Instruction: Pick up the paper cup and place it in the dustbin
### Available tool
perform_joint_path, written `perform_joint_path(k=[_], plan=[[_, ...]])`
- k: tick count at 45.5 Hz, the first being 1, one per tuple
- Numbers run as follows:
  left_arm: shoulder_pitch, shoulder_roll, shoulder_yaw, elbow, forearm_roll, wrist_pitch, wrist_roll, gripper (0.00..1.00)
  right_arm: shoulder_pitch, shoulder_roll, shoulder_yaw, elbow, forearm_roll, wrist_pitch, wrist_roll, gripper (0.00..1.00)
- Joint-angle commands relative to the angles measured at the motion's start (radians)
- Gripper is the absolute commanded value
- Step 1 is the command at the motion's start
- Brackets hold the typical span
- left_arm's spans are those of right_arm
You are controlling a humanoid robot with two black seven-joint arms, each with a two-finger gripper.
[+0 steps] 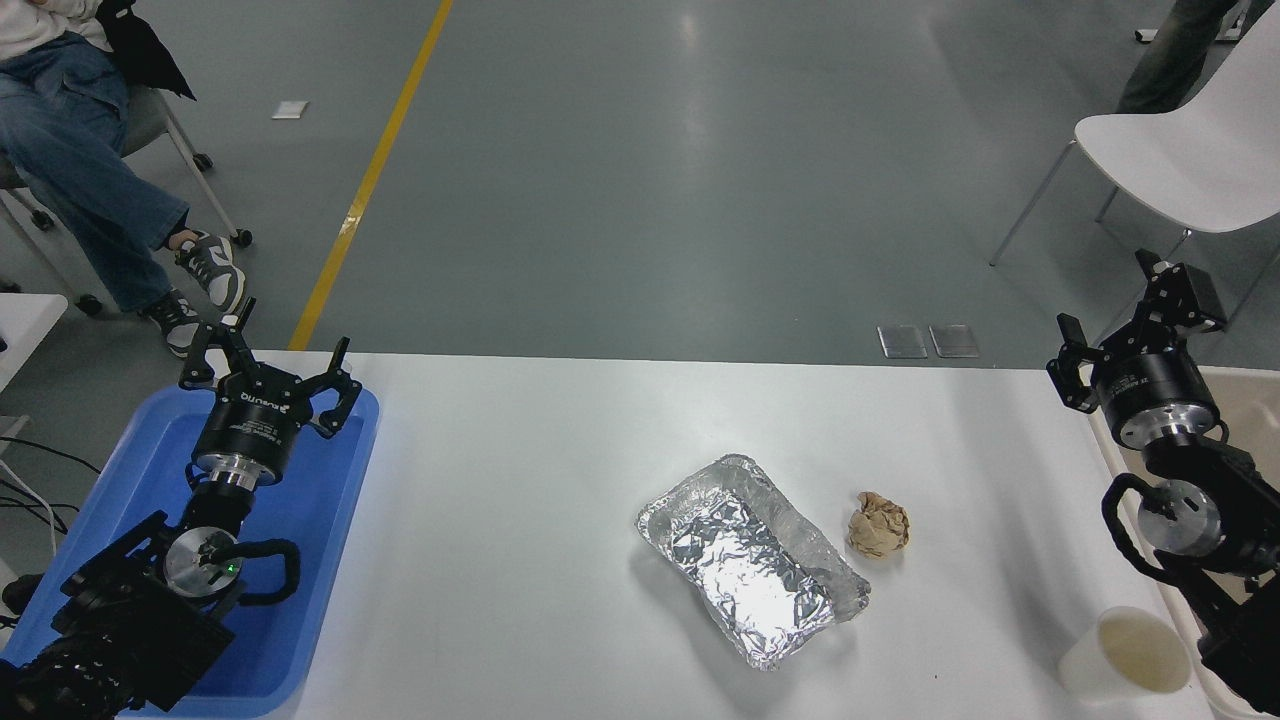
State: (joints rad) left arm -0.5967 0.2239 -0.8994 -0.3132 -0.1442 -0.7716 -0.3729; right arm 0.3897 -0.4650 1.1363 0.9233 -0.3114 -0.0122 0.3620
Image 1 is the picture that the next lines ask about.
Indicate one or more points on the white plastic chair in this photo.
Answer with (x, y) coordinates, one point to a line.
(1180, 160)

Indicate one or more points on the blue plastic tray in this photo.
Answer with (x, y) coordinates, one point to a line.
(320, 500)

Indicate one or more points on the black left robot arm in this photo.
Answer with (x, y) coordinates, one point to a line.
(130, 620)

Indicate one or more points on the crumpled tan paper ball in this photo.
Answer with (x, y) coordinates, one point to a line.
(878, 525)

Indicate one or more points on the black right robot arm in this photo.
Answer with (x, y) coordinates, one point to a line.
(1230, 540)

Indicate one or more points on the silver foil tray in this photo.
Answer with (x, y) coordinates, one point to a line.
(750, 570)

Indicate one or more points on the white wheeled stand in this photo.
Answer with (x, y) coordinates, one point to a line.
(1146, 35)

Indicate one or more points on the white side table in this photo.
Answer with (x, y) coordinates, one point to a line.
(25, 325)

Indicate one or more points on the walking person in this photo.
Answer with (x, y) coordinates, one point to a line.
(1165, 60)

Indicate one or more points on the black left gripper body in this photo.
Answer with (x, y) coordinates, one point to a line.
(250, 425)

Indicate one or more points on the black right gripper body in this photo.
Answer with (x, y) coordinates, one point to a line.
(1150, 380)

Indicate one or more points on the large pale bin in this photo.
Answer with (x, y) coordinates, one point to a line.
(1250, 400)

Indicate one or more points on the white paper cup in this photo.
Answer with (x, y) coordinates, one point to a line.
(1120, 655)

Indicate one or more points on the metal floor plate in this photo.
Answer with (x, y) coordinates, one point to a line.
(954, 341)
(902, 341)

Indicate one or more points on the grey wheeled chair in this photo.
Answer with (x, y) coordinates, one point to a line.
(150, 115)

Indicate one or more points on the black jacket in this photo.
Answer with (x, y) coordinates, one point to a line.
(140, 50)

